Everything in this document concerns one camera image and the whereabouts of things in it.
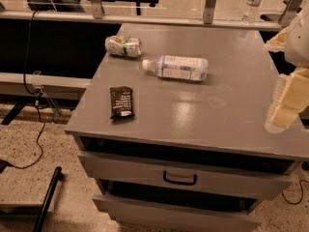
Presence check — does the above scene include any grey metal drawer cabinet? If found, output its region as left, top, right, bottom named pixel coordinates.
left=66, top=24, right=308, bottom=218

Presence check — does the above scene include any black drawer handle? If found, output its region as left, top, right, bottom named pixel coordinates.
left=162, top=171, right=197, bottom=187

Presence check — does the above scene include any upper grey drawer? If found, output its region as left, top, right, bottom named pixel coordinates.
left=78, top=151, right=292, bottom=200

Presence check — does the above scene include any black power cable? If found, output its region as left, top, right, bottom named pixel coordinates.
left=7, top=10, right=45, bottom=170

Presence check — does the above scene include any black cable at right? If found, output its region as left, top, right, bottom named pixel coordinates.
left=281, top=178, right=309, bottom=206

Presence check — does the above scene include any lying clear water bottle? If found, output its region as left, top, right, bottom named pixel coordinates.
left=142, top=55, right=209, bottom=82

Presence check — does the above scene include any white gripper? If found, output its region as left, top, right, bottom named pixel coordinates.
left=264, top=28, right=309, bottom=133

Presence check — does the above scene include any dark chocolate rxbar wrapper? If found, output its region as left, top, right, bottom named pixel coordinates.
left=110, top=86, right=135, bottom=119

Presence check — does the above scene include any black metal floor stand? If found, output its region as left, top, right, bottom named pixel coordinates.
left=0, top=166, right=64, bottom=232

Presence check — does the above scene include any standing clear water bottle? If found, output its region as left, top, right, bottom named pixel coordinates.
left=242, top=0, right=263, bottom=24

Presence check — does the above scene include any lower grey drawer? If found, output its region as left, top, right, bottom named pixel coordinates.
left=93, top=193, right=261, bottom=232

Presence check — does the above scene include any grey drawer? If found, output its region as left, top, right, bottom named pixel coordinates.
left=93, top=193, right=261, bottom=232
left=78, top=151, right=292, bottom=200

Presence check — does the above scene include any crushed green white can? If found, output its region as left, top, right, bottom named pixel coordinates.
left=105, top=36, right=142, bottom=58

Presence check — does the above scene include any grey metal rail frame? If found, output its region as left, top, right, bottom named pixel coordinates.
left=1, top=0, right=307, bottom=31

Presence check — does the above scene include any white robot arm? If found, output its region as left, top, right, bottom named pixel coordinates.
left=265, top=5, right=309, bottom=133

